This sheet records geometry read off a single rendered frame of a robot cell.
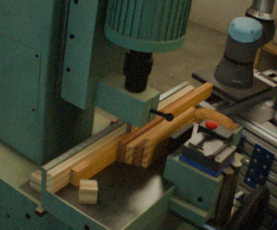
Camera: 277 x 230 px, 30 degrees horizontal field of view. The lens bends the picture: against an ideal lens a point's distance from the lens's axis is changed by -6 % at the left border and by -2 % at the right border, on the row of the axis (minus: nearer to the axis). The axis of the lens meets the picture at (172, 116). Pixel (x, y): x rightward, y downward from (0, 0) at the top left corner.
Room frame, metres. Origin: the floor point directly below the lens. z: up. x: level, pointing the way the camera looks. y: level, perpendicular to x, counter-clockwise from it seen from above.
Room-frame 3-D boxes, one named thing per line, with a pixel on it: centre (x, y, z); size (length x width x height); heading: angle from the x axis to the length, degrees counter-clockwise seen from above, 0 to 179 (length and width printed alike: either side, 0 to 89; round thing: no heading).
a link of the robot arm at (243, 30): (1.78, -0.20, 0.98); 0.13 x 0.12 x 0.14; 156
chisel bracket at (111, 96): (1.07, 0.11, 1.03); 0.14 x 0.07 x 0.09; 64
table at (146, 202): (1.06, -0.02, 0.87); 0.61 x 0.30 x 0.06; 154
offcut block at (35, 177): (0.97, 0.28, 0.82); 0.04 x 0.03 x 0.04; 67
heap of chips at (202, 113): (1.29, -0.11, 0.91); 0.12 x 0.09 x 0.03; 64
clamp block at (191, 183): (1.02, -0.10, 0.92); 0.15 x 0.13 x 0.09; 154
